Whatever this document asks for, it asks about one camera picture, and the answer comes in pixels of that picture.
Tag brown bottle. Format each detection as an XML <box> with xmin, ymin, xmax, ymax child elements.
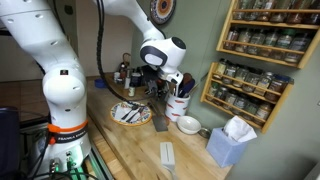
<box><xmin>121</xmin><ymin>52</ymin><xmax>132</xmax><ymax>79</ymax></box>

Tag green lid spice jar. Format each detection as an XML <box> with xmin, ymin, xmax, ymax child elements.
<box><xmin>274</xmin><ymin>29</ymin><xmax>296</xmax><ymax>59</ymax></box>

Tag small glass bowl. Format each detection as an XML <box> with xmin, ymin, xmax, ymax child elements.
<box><xmin>198</xmin><ymin>127</ymin><xmax>212</xmax><ymax>139</ymax></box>

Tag dark navy bottle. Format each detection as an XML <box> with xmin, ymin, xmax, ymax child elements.
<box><xmin>130</xmin><ymin>72</ymin><xmax>142</xmax><ymax>88</ymax></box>

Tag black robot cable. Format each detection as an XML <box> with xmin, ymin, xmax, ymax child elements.
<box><xmin>95</xmin><ymin>0</ymin><xmax>144</xmax><ymax>103</ymax></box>

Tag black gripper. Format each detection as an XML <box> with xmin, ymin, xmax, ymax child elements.
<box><xmin>146</xmin><ymin>68</ymin><xmax>173</xmax><ymax>100</ymax></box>

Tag colourful floral ceramic plate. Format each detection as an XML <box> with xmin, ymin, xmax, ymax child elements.
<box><xmin>110</xmin><ymin>100</ymin><xmax>153</xmax><ymax>127</ymax></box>

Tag wooden spice rack large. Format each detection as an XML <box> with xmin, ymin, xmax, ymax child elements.
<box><xmin>216</xmin><ymin>0</ymin><xmax>320</xmax><ymax>70</ymax></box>

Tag dark brown wooden spoon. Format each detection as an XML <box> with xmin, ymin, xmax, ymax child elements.
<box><xmin>182</xmin><ymin>72</ymin><xmax>194</xmax><ymax>88</ymax></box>

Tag white spice jar green label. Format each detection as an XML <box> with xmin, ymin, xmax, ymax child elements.
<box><xmin>128</xmin><ymin>83</ymin><xmax>137</xmax><ymax>98</ymax></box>

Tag white bucket red chillies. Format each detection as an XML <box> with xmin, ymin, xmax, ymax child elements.
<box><xmin>164</xmin><ymin>92</ymin><xmax>191</xmax><ymax>123</ymax></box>

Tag metal spatula dark handle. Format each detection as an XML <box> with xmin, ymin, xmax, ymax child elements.
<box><xmin>147</xmin><ymin>101</ymin><xmax>170</xmax><ymax>133</ymax></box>

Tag dark blue chair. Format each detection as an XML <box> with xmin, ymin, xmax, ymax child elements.
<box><xmin>0</xmin><ymin>106</ymin><xmax>21</xmax><ymax>178</ymax></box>

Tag glass spice jar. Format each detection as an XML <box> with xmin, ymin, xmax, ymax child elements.
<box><xmin>263</xmin><ymin>29</ymin><xmax>279</xmax><ymax>58</ymax></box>
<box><xmin>227</xmin><ymin>27</ymin><xmax>241</xmax><ymax>51</ymax></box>
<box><xmin>269</xmin><ymin>0</ymin><xmax>288</xmax><ymax>23</ymax></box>
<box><xmin>286</xmin><ymin>0</ymin><xmax>304</xmax><ymax>24</ymax></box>
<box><xmin>304</xmin><ymin>0</ymin><xmax>320</xmax><ymax>25</ymax></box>
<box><xmin>233</xmin><ymin>93</ymin><xmax>249</xmax><ymax>114</ymax></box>
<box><xmin>256</xmin><ymin>0</ymin><xmax>273</xmax><ymax>22</ymax></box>
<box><xmin>223</xmin><ymin>89</ymin><xmax>238</xmax><ymax>109</ymax></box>
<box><xmin>242</xmin><ymin>68</ymin><xmax>263</xmax><ymax>93</ymax></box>
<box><xmin>233</xmin><ymin>0</ymin><xmax>251</xmax><ymax>20</ymax></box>
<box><xmin>223</xmin><ymin>63</ymin><xmax>238</xmax><ymax>84</ymax></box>
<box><xmin>214</xmin><ymin>59</ymin><xmax>229</xmax><ymax>80</ymax></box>
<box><xmin>238</xmin><ymin>28</ymin><xmax>253</xmax><ymax>54</ymax></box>
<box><xmin>208</xmin><ymin>81</ymin><xmax>221</xmax><ymax>101</ymax></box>
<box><xmin>254</xmin><ymin>71</ymin><xmax>274</xmax><ymax>97</ymax></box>
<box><xmin>286</xmin><ymin>33</ymin><xmax>311</xmax><ymax>64</ymax></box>
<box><xmin>233</xmin><ymin>66</ymin><xmax>249</xmax><ymax>88</ymax></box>
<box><xmin>254</xmin><ymin>102</ymin><xmax>273</xmax><ymax>126</ymax></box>
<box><xmin>242</xmin><ymin>99</ymin><xmax>261</xmax><ymax>121</ymax></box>
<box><xmin>248</xmin><ymin>31</ymin><xmax>268</xmax><ymax>56</ymax></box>
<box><xmin>214</xmin><ymin>85</ymin><xmax>229</xmax><ymax>105</ymax></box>

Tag blue utensil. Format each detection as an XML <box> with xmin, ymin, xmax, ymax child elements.
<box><xmin>179</xmin><ymin>78</ymin><xmax>197</xmax><ymax>99</ymax></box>

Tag blue lid spice jar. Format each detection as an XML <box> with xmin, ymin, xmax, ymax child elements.
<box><xmin>264</xmin><ymin>73</ymin><xmax>290</xmax><ymax>102</ymax></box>

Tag blue tissue box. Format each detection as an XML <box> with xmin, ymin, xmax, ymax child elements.
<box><xmin>205</xmin><ymin>127</ymin><xmax>249</xmax><ymax>168</ymax></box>

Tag metal fork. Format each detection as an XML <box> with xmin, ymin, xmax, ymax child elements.
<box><xmin>120</xmin><ymin>103</ymin><xmax>139</xmax><ymax>121</ymax></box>

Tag decorative wall plate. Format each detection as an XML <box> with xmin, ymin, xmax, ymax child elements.
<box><xmin>149</xmin><ymin>0</ymin><xmax>177</xmax><ymax>25</ymax></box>

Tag wooden spice rack small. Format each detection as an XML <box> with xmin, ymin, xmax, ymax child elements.
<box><xmin>199</xmin><ymin>61</ymin><xmax>295</xmax><ymax>135</ymax></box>

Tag white tissue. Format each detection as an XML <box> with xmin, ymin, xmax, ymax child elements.
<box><xmin>223</xmin><ymin>115</ymin><xmax>258</xmax><ymax>143</ymax></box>

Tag blue bowl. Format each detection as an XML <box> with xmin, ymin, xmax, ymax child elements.
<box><xmin>93</xmin><ymin>77</ymin><xmax>108</xmax><ymax>90</ymax></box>

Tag white ceramic bowl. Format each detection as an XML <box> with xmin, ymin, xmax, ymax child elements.
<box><xmin>176</xmin><ymin>115</ymin><xmax>203</xmax><ymax>135</ymax></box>

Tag white paper napkin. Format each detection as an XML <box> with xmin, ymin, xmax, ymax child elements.
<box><xmin>114</xmin><ymin>102</ymin><xmax>148</xmax><ymax>123</ymax></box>

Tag white flat scraper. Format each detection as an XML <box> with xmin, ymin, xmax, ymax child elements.
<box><xmin>159</xmin><ymin>141</ymin><xmax>179</xmax><ymax>180</ymax></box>

